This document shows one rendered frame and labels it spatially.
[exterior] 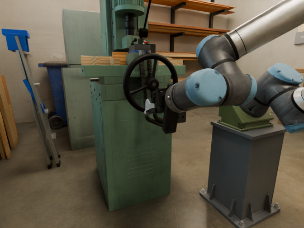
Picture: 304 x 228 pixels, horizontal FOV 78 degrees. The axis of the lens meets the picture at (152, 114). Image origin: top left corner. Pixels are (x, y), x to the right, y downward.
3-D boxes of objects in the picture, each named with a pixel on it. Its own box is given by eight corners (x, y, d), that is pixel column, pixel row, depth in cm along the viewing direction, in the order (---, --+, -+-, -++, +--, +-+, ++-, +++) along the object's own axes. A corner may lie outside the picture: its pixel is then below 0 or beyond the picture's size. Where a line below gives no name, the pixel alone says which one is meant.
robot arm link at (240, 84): (246, 61, 56) (213, 59, 51) (267, 92, 51) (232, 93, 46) (227, 82, 64) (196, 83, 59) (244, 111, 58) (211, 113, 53)
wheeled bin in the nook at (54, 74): (47, 131, 263) (36, 59, 239) (47, 121, 310) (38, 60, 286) (94, 125, 293) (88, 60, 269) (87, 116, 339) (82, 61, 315)
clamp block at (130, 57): (132, 71, 95) (132, 52, 93) (125, 70, 107) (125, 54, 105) (159, 70, 101) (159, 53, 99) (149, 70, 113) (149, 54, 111)
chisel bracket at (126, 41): (127, 50, 112) (126, 35, 110) (121, 51, 125) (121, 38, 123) (139, 50, 115) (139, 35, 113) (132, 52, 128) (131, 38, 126)
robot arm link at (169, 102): (199, 109, 57) (171, 112, 54) (190, 111, 62) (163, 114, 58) (194, 80, 58) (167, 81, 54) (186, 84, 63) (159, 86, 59)
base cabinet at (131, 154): (108, 212, 119) (100, 101, 101) (96, 168, 170) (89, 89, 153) (171, 194, 136) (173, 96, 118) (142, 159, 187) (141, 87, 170)
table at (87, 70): (85, 78, 87) (84, 64, 86) (81, 75, 114) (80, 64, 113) (194, 75, 110) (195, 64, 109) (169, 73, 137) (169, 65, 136)
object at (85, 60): (81, 64, 110) (80, 56, 109) (81, 64, 112) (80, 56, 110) (172, 65, 133) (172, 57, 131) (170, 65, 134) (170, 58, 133)
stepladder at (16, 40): (43, 171, 167) (-2, 26, 133) (44, 159, 189) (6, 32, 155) (62, 166, 173) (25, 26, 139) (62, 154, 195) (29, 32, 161)
